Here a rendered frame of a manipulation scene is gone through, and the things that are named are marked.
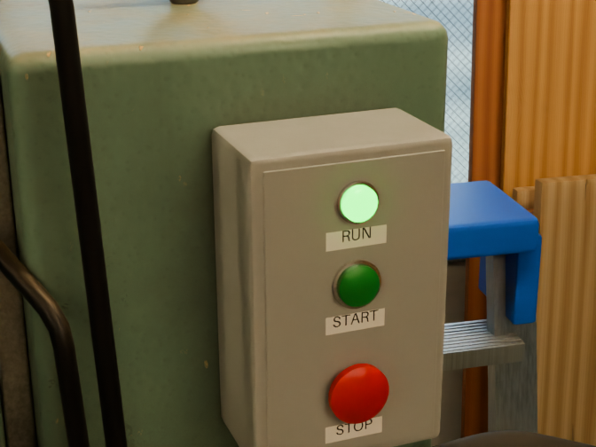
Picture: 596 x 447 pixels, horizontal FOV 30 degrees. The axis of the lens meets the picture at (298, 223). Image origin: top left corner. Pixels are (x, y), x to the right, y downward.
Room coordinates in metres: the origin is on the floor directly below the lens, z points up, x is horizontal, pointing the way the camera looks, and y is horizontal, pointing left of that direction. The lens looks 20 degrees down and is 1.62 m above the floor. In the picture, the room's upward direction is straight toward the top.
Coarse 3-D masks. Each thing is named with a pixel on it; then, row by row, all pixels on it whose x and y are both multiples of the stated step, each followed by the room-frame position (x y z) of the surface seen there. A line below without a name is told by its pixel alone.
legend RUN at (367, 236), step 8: (384, 224) 0.48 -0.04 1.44; (328, 232) 0.47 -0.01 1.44; (336, 232) 0.47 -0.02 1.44; (344, 232) 0.47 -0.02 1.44; (352, 232) 0.47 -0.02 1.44; (360, 232) 0.47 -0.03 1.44; (368, 232) 0.47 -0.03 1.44; (376, 232) 0.47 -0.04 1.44; (384, 232) 0.48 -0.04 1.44; (328, 240) 0.47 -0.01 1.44; (336, 240) 0.47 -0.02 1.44; (344, 240) 0.47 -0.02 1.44; (352, 240) 0.47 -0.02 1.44; (360, 240) 0.47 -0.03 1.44; (368, 240) 0.47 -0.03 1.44; (376, 240) 0.47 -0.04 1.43; (384, 240) 0.48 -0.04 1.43; (328, 248) 0.47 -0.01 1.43; (336, 248) 0.47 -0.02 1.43; (344, 248) 0.47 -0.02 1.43
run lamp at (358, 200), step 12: (360, 180) 0.47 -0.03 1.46; (348, 192) 0.47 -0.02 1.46; (360, 192) 0.47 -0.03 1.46; (372, 192) 0.47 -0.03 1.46; (336, 204) 0.47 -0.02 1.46; (348, 204) 0.46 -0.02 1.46; (360, 204) 0.46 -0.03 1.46; (372, 204) 0.47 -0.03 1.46; (348, 216) 0.46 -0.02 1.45; (360, 216) 0.47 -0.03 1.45
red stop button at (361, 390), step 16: (352, 368) 0.46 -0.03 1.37; (368, 368) 0.47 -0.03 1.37; (336, 384) 0.46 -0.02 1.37; (352, 384) 0.46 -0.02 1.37; (368, 384) 0.46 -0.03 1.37; (384, 384) 0.47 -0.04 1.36; (336, 400) 0.46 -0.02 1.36; (352, 400) 0.46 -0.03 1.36; (368, 400) 0.46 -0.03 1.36; (384, 400) 0.47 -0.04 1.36; (336, 416) 0.46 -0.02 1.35; (352, 416) 0.46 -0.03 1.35; (368, 416) 0.46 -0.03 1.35
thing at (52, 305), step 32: (64, 0) 0.45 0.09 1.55; (64, 32) 0.45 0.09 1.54; (64, 64) 0.45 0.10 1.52; (64, 96) 0.45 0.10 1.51; (96, 192) 0.46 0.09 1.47; (96, 224) 0.45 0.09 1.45; (0, 256) 0.49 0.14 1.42; (96, 256) 0.45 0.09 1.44; (32, 288) 0.47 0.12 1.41; (96, 288) 0.45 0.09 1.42; (64, 320) 0.46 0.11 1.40; (96, 320) 0.45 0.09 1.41; (64, 352) 0.46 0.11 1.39; (96, 352) 0.45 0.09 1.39; (64, 384) 0.46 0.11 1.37; (64, 416) 0.46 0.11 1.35
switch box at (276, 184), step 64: (256, 128) 0.50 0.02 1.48; (320, 128) 0.50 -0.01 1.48; (384, 128) 0.50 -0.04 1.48; (256, 192) 0.46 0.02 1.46; (320, 192) 0.47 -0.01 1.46; (384, 192) 0.48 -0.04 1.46; (448, 192) 0.49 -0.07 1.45; (256, 256) 0.46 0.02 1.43; (320, 256) 0.47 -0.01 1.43; (384, 256) 0.48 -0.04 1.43; (256, 320) 0.46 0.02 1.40; (320, 320) 0.47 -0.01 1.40; (384, 320) 0.48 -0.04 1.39; (256, 384) 0.46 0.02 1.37; (320, 384) 0.47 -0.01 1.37
